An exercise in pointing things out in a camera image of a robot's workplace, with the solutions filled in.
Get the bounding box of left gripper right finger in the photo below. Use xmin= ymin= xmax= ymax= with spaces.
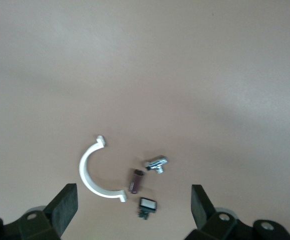
xmin=184 ymin=184 xmax=290 ymax=240

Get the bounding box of black white square pushbutton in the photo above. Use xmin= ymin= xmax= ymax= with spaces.
xmin=137 ymin=196 xmax=159 ymax=222

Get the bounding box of white semicircular clamp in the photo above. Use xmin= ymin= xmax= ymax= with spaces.
xmin=78 ymin=135 xmax=128 ymax=203

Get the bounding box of brown terminal block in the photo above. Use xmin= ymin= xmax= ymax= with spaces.
xmin=128 ymin=168 xmax=146 ymax=195

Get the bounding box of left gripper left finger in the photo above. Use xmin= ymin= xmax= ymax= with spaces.
xmin=0 ymin=182 xmax=79 ymax=240

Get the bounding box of silver metal fitting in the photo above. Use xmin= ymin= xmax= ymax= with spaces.
xmin=144 ymin=154 xmax=169 ymax=175

